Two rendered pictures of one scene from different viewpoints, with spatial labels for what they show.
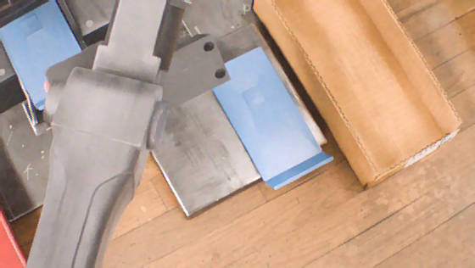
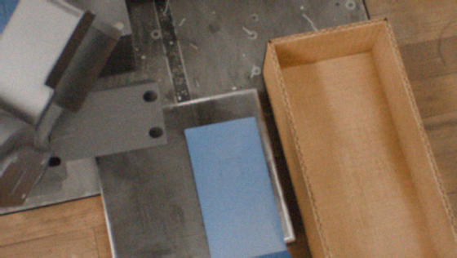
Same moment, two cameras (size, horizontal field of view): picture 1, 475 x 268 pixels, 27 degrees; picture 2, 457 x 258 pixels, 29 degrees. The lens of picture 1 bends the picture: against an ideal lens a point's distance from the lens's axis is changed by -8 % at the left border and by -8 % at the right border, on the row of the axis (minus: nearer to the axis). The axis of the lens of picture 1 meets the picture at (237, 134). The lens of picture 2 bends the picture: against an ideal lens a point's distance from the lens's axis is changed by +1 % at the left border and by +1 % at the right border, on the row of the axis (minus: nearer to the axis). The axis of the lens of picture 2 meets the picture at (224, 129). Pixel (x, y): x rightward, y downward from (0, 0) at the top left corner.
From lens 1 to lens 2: 0.31 m
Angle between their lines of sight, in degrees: 7
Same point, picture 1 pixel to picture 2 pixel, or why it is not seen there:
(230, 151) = (186, 220)
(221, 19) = (225, 77)
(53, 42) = not seen: hidden behind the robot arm
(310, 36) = (314, 119)
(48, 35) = not seen: hidden behind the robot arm
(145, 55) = (35, 81)
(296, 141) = (261, 230)
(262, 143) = (223, 222)
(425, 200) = not seen: outside the picture
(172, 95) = (89, 142)
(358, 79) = (354, 180)
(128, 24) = (24, 33)
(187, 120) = (151, 174)
